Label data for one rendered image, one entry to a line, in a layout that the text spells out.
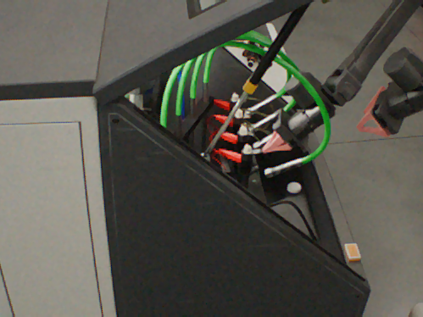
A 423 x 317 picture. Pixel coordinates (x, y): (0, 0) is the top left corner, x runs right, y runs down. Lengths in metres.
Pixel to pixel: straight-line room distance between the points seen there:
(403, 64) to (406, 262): 1.91
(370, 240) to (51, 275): 1.99
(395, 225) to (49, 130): 2.32
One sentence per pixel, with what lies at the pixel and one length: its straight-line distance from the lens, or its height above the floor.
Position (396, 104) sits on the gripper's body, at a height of 1.40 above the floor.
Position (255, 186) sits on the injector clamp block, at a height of 0.98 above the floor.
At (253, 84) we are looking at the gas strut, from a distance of 1.10.
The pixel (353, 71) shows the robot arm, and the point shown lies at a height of 1.33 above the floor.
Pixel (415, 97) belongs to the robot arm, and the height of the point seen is 1.44.
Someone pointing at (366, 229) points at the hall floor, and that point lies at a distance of 3.12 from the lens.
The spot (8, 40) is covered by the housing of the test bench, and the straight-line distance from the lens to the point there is 1.24.
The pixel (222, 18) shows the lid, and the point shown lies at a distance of 1.01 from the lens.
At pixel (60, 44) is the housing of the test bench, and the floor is 1.50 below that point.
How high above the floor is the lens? 2.00
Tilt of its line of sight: 36 degrees down
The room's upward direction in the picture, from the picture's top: 3 degrees clockwise
